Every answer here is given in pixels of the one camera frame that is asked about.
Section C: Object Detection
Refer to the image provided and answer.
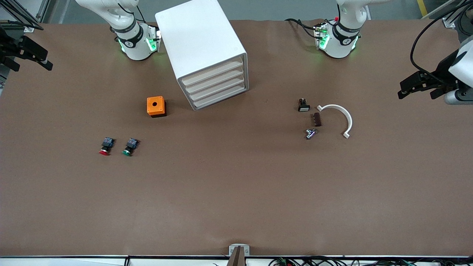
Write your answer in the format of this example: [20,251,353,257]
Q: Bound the brown camera post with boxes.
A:
[227,247,246,266]

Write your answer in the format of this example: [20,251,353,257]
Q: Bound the aluminium frame profile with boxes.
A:
[0,0,50,36]
[443,0,473,28]

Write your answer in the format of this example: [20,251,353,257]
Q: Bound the grey metal bracket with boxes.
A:
[228,244,250,266]

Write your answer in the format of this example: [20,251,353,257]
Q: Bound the black arm base cable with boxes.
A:
[285,18,322,39]

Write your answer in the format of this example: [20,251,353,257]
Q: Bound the white curved plastic piece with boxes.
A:
[317,104,354,139]

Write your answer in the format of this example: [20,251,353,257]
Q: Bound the green push button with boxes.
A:
[122,138,140,157]

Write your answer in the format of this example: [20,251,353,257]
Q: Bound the red push button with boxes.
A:
[99,137,115,156]

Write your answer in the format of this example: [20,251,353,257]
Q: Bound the brown table cover mat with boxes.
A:
[0,18,473,258]

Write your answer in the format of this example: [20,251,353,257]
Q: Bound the black cable bundle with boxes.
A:
[268,256,473,266]

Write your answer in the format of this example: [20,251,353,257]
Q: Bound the orange button enclosure box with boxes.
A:
[147,96,167,118]

